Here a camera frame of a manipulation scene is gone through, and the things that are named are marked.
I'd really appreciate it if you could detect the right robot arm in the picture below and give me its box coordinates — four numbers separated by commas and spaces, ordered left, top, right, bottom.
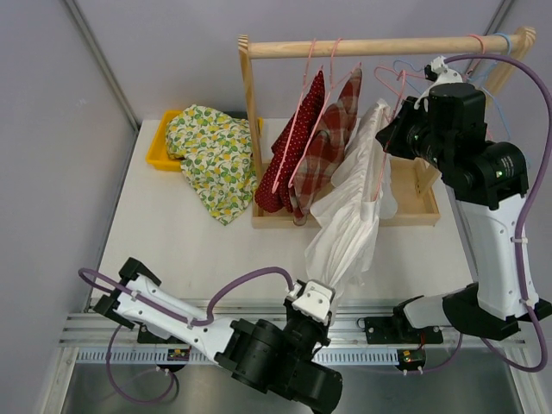
376, 83, 551, 342

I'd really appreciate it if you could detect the yellow plastic bin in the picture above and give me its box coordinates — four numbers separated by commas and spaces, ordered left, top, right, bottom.
146, 104, 256, 173

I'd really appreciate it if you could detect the red polka dot skirt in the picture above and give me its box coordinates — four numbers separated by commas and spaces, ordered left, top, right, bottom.
254, 69, 325, 213

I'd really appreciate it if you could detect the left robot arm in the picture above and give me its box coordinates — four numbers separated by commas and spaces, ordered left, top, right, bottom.
78, 258, 342, 413

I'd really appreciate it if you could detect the pink hanger of polka skirt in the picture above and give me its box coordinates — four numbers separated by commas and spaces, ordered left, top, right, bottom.
271, 38, 317, 194

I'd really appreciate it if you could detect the aluminium mounting rail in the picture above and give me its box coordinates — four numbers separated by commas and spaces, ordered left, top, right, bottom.
58, 299, 527, 366

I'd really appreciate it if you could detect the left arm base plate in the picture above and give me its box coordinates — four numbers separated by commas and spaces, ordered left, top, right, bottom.
137, 324, 180, 345

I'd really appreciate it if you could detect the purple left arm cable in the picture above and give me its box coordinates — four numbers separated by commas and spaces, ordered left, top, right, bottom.
77, 266, 298, 328

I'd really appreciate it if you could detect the blue wire hanger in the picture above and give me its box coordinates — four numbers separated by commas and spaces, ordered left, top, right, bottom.
392, 31, 514, 143

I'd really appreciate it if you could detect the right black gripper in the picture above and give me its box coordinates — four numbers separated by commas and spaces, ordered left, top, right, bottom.
379, 95, 455, 171

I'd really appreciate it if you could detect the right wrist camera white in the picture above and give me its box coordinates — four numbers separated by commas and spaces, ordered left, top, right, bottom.
423, 56, 464, 90

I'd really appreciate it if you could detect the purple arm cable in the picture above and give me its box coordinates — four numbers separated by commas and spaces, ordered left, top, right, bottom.
443, 53, 552, 372
77, 266, 298, 328

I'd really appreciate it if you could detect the pink hanger of lemon skirt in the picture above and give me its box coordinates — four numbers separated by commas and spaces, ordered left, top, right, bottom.
463, 34, 486, 82

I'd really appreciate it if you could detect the white skirt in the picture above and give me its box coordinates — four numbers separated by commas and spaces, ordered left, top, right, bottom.
304, 98, 398, 298

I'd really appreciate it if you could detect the wooden clothes rack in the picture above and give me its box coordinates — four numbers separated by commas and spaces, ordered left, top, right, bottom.
238, 27, 536, 226

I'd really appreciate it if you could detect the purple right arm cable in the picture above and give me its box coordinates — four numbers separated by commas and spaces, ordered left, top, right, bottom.
443, 53, 552, 372

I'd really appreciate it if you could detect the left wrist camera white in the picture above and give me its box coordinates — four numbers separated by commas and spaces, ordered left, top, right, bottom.
285, 279, 336, 326

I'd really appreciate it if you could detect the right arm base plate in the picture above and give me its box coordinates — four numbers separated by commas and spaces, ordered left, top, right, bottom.
363, 316, 443, 345

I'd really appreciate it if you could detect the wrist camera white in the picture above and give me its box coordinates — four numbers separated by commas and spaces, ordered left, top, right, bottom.
423, 56, 464, 90
285, 279, 336, 326

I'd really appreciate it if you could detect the pink hanger of white skirt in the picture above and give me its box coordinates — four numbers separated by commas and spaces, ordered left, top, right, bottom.
361, 64, 409, 204

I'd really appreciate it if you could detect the red plaid skirt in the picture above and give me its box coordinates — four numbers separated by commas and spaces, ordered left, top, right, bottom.
288, 66, 363, 226

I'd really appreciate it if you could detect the lemon print skirt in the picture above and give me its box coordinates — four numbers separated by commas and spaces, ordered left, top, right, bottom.
165, 104, 257, 226

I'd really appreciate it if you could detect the pink hanger of plaid skirt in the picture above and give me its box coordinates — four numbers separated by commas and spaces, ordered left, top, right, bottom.
288, 37, 361, 189

